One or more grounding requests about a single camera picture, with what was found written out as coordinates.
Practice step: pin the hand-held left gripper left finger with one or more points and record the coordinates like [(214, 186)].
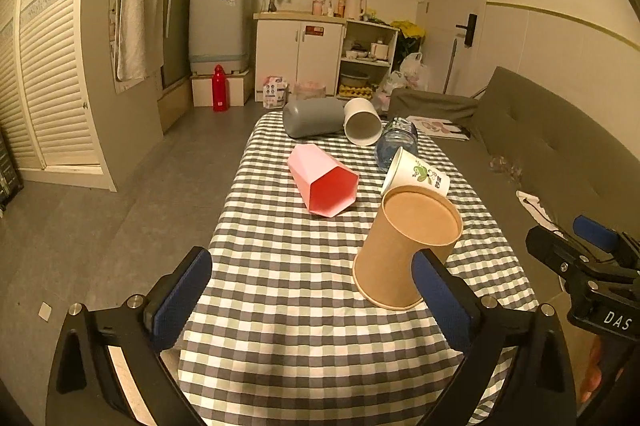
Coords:
[(181, 293)]

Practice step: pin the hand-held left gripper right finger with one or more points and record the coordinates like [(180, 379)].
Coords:
[(441, 297)]

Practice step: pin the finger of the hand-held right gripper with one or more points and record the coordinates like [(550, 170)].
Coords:
[(594, 230), (555, 251)]

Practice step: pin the brown paper cup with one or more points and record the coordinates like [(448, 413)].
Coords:
[(400, 246)]

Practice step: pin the pink hexagonal cup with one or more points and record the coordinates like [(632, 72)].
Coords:
[(325, 183)]

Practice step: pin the white printed paper cup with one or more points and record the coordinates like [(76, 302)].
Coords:
[(420, 173)]

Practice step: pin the white plastic cup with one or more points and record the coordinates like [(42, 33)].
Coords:
[(362, 121)]

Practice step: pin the grey cup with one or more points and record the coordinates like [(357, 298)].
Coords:
[(310, 116)]

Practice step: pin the person's right hand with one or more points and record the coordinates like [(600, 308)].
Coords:
[(593, 373)]

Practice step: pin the crumpled clear plastic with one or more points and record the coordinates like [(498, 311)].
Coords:
[(506, 166)]

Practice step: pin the checkered tablecloth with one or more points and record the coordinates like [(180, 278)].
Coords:
[(280, 266)]

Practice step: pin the grey sofa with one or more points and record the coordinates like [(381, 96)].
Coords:
[(540, 126)]

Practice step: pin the white paper scrap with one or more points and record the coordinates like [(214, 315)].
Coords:
[(45, 311)]

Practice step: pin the clear plastic water bottle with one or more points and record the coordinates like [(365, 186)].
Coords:
[(395, 141)]

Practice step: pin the printed magazine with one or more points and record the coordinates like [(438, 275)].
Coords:
[(440, 126)]

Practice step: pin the white stand box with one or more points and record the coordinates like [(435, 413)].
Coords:
[(202, 91)]

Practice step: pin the red bottle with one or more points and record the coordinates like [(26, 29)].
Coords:
[(219, 91)]

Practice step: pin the dark storage crate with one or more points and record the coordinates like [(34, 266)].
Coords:
[(7, 176)]

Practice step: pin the egg carton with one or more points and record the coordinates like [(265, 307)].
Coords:
[(356, 92)]

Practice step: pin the tissue pack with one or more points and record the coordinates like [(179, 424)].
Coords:
[(274, 90)]

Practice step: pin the white plastic bag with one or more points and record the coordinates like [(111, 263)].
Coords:
[(414, 74)]

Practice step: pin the pink waste basket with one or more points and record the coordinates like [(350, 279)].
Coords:
[(310, 90)]

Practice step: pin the white open shelf unit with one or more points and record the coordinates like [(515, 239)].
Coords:
[(367, 56)]

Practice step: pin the white louvered wardrobe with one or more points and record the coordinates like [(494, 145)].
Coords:
[(50, 71)]

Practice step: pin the yellow bag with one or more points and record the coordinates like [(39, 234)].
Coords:
[(409, 30)]

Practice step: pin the white sink cabinet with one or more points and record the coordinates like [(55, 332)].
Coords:
[(295, 51)]

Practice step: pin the grey washing machine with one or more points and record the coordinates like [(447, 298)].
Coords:
[(217, 26)]

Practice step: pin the pink kettle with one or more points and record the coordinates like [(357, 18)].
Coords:
[(354, 6)]

